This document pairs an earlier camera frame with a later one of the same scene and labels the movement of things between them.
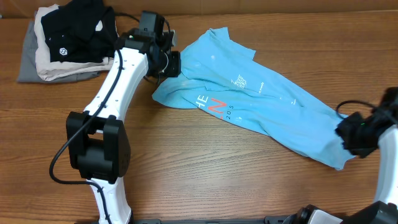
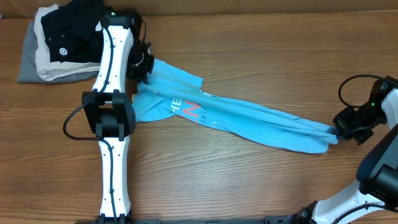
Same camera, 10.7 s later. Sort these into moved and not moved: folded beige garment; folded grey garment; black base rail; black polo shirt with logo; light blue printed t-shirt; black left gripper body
Moved: black left gripper body; light blue printed t-shirt
Not moved: black polo shirt with logo; folded beige garment; folded grey garment; black base rail
